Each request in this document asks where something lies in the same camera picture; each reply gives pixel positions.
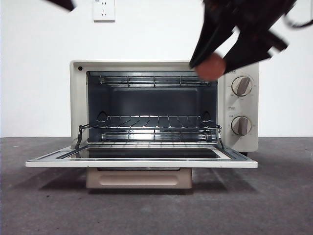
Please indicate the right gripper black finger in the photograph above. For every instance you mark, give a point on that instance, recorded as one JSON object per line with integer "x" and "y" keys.
{"x": 252, "y": 49}
{"x": 210, "y": 36}

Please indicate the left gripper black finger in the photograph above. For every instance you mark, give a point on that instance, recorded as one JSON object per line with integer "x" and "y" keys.
{"x": 62, "y": 4}

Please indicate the brown egg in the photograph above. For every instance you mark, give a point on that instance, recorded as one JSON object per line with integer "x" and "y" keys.
{"x": 211, "y": 68}

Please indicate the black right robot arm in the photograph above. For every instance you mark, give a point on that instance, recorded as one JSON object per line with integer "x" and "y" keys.
{"x": 256, "y": 12}

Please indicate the cream temperature knob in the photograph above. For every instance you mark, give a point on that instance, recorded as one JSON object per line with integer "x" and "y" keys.
{"x": 242, "y": 86}

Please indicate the cream Toshiba toaster oven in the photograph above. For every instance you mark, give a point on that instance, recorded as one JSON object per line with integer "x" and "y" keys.
{"x": 244, "y": 105}

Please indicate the cream timer knob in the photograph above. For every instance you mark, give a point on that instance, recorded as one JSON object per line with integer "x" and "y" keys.
{"x": 241, "y": 125}

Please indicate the white wall socket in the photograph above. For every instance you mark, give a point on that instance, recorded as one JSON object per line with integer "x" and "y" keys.
{"x": 104, "y": 11}

